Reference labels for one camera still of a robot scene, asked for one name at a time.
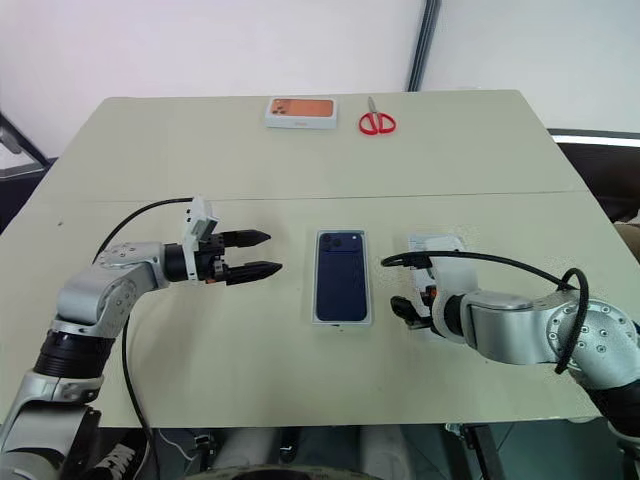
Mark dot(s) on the dark sofa with light trim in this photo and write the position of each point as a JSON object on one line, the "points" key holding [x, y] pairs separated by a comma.
{"points": [[595, 170]]}

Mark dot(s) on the white box showing blue smartphone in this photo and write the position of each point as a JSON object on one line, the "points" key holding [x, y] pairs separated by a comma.
{"points": [[371, 300]]}

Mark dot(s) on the black vertical frame post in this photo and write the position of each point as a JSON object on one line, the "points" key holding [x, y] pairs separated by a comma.
{"points": [[424, 40]]}

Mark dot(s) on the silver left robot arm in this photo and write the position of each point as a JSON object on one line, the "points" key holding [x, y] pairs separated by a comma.
{"points": [[95, 295]]}

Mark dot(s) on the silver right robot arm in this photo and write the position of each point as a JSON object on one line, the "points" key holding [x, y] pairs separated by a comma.
{"points": [[520, 325]]}

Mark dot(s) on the black metal frame stand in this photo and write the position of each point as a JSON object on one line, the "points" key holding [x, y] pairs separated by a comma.
{"points": [[15, 150]]}

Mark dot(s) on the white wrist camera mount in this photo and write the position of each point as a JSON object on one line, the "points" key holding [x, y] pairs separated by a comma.
{"points": [[450, 280], [197, 225]]}

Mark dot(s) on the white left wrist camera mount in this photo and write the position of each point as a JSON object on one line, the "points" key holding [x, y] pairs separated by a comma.
{"points": [[197, 225]]}

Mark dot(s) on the phone box with orange print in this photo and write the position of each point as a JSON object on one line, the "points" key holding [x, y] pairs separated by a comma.
{"points": [[301, 111]]}

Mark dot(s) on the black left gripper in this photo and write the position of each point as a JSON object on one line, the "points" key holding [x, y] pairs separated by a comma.
{"points": [[215, 260]]}

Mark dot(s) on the metal table leg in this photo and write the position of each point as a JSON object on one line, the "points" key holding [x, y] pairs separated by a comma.
{"points": [[480, 450]]}

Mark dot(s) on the black shoe with white stripes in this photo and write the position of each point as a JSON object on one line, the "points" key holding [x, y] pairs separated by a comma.
{"points": [[120, 460]]}

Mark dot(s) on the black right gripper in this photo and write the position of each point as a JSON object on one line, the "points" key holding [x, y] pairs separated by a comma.
{"points": [[428, 295]]}

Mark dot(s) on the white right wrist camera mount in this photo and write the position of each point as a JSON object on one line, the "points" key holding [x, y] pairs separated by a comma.
{"points": [[450, 280]]}

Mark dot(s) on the dark blue smartphone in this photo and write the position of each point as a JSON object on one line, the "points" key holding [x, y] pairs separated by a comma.
{"points": [[341, 280]]}

